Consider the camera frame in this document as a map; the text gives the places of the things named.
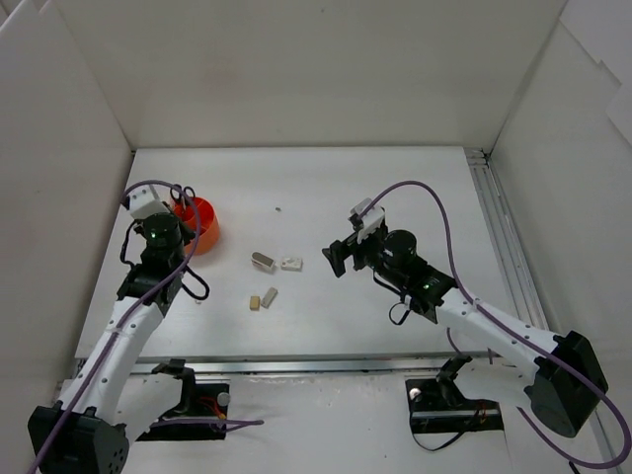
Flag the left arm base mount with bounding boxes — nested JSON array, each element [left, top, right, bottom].
[[137, 359, 230, 441]]

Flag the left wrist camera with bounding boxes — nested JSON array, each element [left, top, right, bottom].
[[122, 185, 169, 220]]

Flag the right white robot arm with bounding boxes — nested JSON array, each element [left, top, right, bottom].
[[345, 215, 607, 438]]

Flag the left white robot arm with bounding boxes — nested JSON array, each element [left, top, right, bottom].
[[28, 211, 259, 473]]

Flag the long beige eraser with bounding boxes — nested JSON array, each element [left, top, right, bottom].
[[261, 287, 278, 309]]

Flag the small tan eraser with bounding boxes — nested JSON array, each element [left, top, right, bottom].
[[249, 295, 261, 311]]

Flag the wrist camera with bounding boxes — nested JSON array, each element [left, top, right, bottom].
[[122, 185, 169, 220], [349, 197, 385, 244]]

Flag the white eraser in sleeve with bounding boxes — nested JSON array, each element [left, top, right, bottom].
[[280, 257, 303, 272]]

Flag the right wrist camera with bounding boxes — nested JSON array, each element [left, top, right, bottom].
[[349, 197, 385, 244]]

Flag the black handled scissors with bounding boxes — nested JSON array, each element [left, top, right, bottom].
[[170, 184, 196, 220]]

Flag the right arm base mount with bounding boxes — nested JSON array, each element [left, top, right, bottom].
[[405, 355, 505, 453]]

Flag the aluminium side rail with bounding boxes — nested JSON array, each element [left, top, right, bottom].
[[464, 148, 550, 330]]

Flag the orange round pen holder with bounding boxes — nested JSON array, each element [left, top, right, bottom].
[[172, 197, 220, 256]]

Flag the aluminium front rail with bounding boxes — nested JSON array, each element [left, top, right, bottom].
[[73, 351, 495, 381]]

